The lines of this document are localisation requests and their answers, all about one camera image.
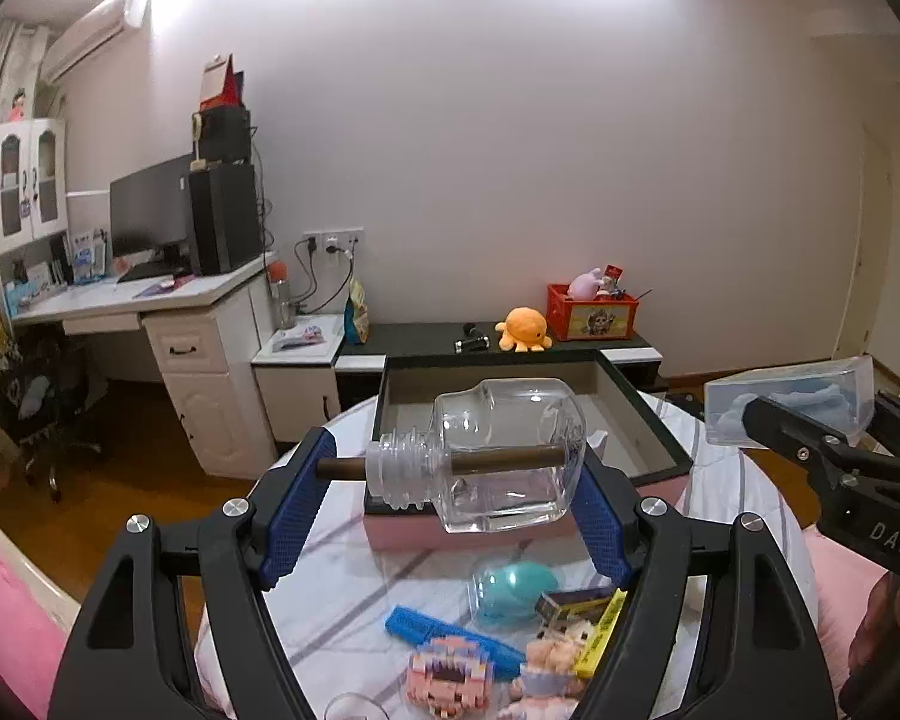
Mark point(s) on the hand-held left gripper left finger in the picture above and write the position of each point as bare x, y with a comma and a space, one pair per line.
292, 510

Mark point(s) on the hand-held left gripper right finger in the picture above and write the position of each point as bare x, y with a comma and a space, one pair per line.
604, 532

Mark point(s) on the clear plastic box blue cloth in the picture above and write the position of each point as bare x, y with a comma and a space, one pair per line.
795, 390

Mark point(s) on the brown stick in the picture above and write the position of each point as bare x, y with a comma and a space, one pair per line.
337, 466

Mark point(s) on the small dark box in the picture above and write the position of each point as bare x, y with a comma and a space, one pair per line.
562, 604

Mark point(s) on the yellow highlighter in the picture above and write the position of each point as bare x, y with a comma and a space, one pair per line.
604, 630

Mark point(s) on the teal brush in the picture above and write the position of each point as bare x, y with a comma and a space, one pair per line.
517, 589

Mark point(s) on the pink storage box black rim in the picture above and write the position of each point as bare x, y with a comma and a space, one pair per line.
394, 534

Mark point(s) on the small doll figurine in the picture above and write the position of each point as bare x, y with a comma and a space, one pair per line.
540, 709
559, 652

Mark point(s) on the clear glass bottle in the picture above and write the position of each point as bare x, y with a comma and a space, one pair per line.
510, 420

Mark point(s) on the blue highlighter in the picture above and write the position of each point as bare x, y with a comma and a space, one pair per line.
420, 626

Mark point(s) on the pink block toy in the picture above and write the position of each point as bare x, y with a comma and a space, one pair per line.
450, 679

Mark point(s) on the person's right hand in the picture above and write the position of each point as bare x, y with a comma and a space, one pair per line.
881, 630

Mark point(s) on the white nightstand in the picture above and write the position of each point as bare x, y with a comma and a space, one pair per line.
300, 390

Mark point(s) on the white door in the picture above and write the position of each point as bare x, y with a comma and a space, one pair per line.
892, 255

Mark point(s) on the white desk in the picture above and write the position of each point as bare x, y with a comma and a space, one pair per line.
195, 345

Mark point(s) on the clear glass cup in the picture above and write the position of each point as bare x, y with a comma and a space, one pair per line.
352, 705

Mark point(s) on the snack bag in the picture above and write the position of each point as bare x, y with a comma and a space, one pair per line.
357, 315

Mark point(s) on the red crate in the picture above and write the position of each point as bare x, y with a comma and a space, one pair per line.
592, 319

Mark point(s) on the black low cabinet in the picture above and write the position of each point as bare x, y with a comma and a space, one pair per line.
420, 337

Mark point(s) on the orange-capped bottle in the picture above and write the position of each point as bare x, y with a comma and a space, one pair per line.
279, 292

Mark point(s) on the orange octopus plush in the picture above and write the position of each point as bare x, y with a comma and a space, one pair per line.
523, 326

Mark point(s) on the small black device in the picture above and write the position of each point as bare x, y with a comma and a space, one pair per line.
472, 345

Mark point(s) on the black keyboard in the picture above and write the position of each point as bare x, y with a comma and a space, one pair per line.
150, 272

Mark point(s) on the black office chair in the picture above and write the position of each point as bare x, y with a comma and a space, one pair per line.
37, 397

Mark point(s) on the black computer tower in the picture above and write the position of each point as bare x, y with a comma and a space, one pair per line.
225, 217

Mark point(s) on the pink blanket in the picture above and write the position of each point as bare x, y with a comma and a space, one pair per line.
7, 630

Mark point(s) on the blue boxes on desk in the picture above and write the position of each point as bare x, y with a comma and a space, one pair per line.
90, 259

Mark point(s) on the black monitor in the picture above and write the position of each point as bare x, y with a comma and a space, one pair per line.
150, 210

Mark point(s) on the black speaker box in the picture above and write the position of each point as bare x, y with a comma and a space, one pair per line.
225, 135

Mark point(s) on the red paper bag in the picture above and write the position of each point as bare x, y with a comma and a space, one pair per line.
221, 86

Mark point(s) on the pink doll figure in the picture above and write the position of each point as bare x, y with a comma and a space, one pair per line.
19, 105

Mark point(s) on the white air conditioner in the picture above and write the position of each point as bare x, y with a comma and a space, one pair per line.
94, 37

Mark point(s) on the wall power outlet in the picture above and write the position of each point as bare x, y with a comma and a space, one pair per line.
334, 240

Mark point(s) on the white wall cabinet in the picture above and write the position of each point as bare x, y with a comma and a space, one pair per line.
26, 180

